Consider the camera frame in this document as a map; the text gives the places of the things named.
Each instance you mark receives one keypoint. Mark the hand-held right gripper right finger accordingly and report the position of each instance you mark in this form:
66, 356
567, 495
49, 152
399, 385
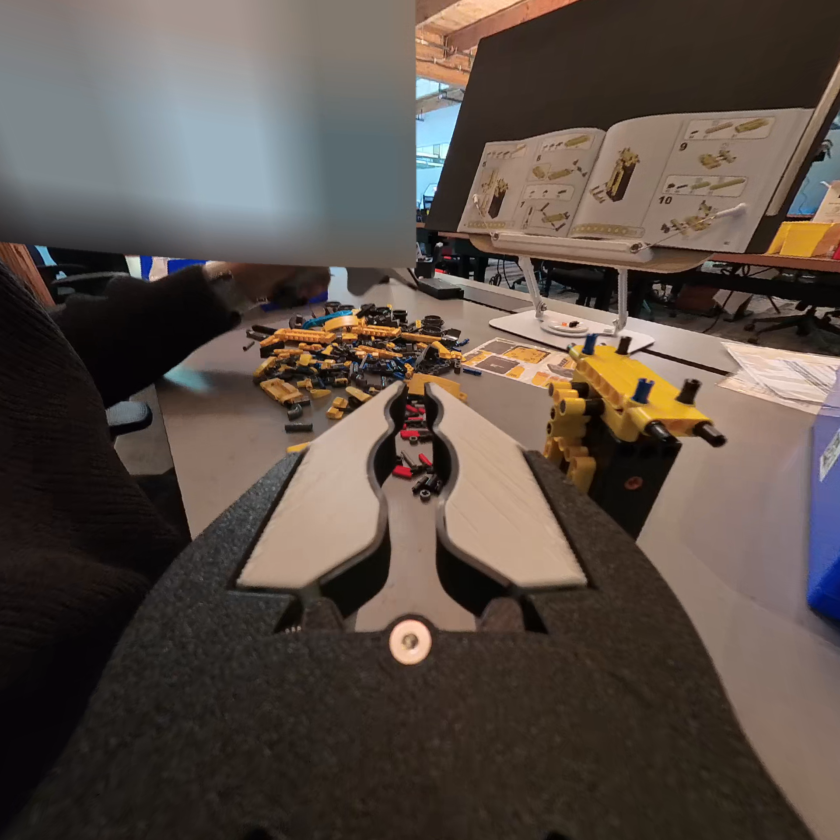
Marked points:
505, 525

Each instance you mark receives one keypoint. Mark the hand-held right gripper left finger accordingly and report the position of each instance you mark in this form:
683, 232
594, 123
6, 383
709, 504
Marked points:
315, 525

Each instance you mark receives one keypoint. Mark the pile of mixed toy bricks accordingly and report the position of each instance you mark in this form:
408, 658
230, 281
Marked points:
354, 354

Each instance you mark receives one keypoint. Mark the heap of black red pins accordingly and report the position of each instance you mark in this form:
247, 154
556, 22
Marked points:
420, 453

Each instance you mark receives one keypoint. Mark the yellow curved panel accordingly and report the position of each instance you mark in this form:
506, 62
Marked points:
436, 386

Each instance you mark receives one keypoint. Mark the black yellow brick model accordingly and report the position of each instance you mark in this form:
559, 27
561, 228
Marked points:
623, 407

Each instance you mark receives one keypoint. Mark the person's left forearm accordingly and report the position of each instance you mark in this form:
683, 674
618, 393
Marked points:
144, 328

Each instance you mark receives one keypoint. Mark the person's left hand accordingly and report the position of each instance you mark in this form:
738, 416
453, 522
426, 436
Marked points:
249, 279

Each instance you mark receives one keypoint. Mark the teal curved piece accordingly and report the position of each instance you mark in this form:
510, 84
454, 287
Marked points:
331, 320

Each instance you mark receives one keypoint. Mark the black power adapter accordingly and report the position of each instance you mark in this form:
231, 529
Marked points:
439, 287

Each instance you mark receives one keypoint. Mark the yellow flat panel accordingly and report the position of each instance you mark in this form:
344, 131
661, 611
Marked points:
299, 447

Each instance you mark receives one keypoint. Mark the yellow holed body panel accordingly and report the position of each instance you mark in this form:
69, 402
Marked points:
282, 390

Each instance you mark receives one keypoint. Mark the yellow sticker sheet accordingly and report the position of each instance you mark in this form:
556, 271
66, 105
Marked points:
512, 361

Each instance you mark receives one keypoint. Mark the blue plastic bin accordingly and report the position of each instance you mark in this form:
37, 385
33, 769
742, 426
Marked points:
164, 268

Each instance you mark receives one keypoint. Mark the white book stand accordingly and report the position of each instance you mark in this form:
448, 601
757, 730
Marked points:
564, 249

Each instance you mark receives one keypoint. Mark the instruction booklet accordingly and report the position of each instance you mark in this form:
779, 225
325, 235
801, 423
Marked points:
656, 177

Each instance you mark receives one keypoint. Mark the printed paper sheets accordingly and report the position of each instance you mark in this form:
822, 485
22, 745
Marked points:
787, 377

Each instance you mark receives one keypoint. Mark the blue bin with tag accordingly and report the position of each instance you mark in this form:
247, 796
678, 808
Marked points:
827, 512

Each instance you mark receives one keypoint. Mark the black board panel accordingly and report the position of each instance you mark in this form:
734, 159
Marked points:
623, 59

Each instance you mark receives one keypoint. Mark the yellow bin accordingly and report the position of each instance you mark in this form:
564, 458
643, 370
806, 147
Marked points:
800, 239

